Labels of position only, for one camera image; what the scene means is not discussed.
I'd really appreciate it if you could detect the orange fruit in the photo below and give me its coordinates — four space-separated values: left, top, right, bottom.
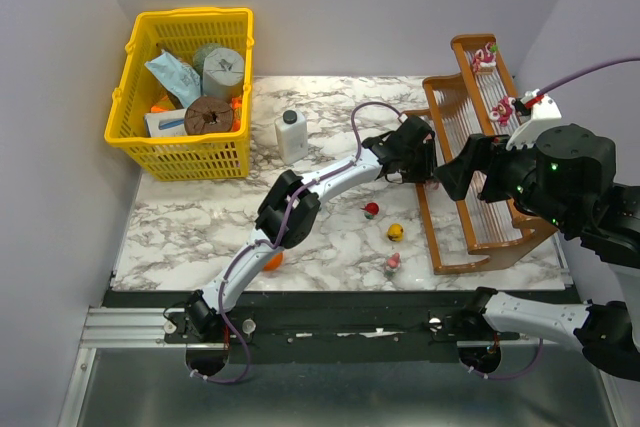
263 252 284 272

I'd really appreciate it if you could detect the pink strawberry bear toy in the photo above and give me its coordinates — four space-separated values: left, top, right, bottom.
489 96 518 127

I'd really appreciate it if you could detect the pink bunny figure toy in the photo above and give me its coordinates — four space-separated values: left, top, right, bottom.
384 252 401 278

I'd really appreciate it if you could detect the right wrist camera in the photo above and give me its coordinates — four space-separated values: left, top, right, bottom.
506 90 562 151

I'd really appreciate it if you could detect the red white bear toy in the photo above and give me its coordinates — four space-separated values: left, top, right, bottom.
471 42 498 75

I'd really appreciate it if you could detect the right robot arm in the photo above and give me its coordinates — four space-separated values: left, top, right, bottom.
434 124 639 381

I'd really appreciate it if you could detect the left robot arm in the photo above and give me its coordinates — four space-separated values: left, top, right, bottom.
184 115 436 340

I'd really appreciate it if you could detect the grey tape roll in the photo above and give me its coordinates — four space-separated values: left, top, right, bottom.
202 47 245 102

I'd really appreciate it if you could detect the yellow duck toy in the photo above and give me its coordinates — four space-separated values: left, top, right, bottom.
386 223 404 242

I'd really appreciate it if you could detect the light blue plastic pouch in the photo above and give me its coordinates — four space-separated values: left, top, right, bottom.
145 50 202 109

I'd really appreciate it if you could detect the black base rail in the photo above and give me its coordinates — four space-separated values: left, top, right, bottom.
103 288 589 373

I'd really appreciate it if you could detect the brown tape roll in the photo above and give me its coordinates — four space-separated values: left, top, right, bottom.
184 96 234 135

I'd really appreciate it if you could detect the brown tiered wooden shelf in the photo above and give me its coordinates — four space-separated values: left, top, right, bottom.
399 34 556 276

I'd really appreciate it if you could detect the red hat figure toy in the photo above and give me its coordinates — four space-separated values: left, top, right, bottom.
362 202 380 219

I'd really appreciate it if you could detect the white blue box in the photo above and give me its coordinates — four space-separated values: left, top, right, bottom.
144 109 187 138

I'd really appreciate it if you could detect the yellow plastic basket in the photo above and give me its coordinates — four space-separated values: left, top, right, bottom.
104 7 255 181

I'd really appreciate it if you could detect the white bottle black cap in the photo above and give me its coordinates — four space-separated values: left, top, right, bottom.
274 109 308 165

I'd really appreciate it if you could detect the pink white toy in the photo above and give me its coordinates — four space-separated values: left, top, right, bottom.
425 179 441 190

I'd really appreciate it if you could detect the green ball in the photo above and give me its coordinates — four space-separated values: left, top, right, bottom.
192 42 221 75

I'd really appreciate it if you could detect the orange bottle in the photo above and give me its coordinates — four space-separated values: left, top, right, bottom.
231 96 243 122

